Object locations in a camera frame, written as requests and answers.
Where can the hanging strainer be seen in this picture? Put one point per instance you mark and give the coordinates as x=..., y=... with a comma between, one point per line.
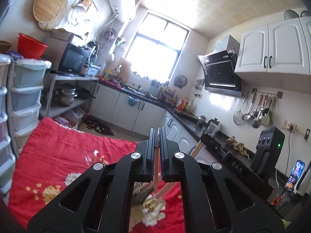
x=237, y=117

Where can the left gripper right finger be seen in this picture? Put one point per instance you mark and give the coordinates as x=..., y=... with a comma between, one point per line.
x=214, y=200

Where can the black range hood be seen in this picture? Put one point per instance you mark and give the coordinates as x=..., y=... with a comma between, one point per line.
x=219, y=73

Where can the chopsticks front pair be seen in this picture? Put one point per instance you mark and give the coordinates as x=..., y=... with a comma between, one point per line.
x=156, y=170

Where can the metal kettle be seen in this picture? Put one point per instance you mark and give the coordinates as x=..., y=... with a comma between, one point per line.
x=213, y=127

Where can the smartphone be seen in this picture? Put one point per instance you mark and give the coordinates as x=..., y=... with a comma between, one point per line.
x=294, y=175

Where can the red plastic basin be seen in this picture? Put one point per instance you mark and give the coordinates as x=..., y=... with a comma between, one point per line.
x=29, y=47

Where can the metal shelf rack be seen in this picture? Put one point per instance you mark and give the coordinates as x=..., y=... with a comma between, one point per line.
x=51, y=107

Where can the white upper cabinet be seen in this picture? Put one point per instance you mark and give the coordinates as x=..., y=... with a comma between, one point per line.
x=275, y=48

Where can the red floral tablecloth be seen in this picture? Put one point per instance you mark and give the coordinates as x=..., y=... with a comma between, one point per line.
x=54, y=156

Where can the small wall fan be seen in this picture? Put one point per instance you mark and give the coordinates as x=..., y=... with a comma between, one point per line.
x=180, y=81

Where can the black electric kettle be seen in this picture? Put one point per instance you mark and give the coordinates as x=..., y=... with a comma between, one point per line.
x=93, y=48

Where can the wooden cutting board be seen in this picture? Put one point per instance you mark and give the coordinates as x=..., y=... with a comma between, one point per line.
x=125, y=70

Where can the dark green utensil basket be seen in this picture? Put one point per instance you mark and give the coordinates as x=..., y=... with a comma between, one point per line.
x=140, y=193

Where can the black microwave oven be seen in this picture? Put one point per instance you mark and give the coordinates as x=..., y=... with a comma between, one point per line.
x=66, y=58

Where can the round bamboo tray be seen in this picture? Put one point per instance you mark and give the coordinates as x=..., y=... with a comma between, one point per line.
x=45, y=11

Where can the stainless steel pot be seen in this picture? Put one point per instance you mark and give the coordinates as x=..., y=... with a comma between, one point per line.
x=66, y=94

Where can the hanging ladle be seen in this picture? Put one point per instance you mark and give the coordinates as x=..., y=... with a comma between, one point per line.
x=246, y=116

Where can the right plastic drawer tower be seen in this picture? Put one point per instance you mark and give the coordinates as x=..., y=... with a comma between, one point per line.
x=25, y=85

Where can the left plastic drawer tower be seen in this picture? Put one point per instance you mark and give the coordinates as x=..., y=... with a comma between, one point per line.
x=8, y=159

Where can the plastic drawer tower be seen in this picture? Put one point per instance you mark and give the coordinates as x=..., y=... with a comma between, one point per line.
x=8, y=159
x=25, y=85

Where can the wicker basket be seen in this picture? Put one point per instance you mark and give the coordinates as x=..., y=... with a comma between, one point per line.
x=5, y=47

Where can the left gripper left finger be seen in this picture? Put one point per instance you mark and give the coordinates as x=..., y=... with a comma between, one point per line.
x=99, y=200

